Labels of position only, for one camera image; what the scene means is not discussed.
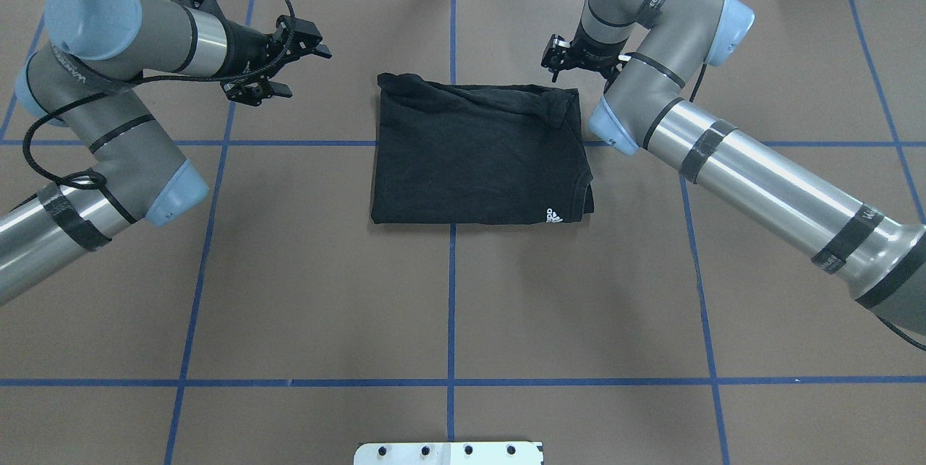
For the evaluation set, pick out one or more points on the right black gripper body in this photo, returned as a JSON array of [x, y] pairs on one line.
[[587, 50]]

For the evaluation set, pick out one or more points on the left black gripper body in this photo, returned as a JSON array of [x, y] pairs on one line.
[[243, 47]]

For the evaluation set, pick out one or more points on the black printed t-shirt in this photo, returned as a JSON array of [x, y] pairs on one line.
[[481, 154]]

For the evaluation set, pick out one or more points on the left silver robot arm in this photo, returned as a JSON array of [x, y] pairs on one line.
[[107, 161]]

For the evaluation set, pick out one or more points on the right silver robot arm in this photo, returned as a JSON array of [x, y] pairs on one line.
[[647, 50]]

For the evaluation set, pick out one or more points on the white central pedestal column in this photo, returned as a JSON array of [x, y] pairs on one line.
[[467, 452]]

